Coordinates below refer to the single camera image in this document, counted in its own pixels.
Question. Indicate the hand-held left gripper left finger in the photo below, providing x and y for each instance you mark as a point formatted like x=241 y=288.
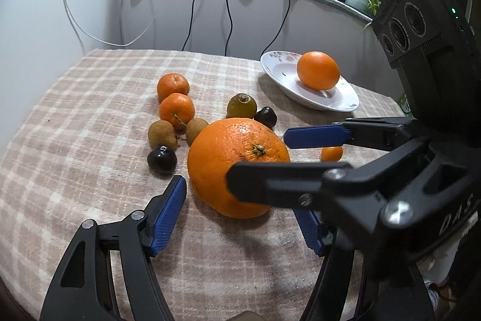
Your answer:
x=169 y=215

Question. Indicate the orange with green stem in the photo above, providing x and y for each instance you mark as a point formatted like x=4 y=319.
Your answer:
x=218 y=155

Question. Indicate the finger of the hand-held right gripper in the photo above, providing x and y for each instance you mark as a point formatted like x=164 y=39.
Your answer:
x=315 y=136
x=278 y=183

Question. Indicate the small mandarin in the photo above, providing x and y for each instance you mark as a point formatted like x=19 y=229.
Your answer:
x=332 y=154

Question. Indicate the brown kiwi fruit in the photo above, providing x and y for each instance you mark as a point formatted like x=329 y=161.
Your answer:
x=195 y=129
x=161 y=133

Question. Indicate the smooth orange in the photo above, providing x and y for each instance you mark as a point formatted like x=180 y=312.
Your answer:
x=317 y=69

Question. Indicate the white floral plate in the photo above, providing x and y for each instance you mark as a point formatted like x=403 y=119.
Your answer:
x=285 y=80

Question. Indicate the green printed box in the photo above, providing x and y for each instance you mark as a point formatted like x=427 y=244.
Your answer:
x=405 y=106

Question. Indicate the yellow-green round fruit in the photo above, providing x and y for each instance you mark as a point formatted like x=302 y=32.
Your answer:
x=241 y=106

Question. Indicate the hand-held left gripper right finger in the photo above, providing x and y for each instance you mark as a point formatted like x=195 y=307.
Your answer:
x=310 y=230

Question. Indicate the mandarin with stem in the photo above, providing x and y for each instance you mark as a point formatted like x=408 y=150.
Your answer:
x=174 y=110

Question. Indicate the dark purple round fruit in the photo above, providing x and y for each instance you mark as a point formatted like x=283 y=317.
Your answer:
x=161 y=158
x=266 y=117

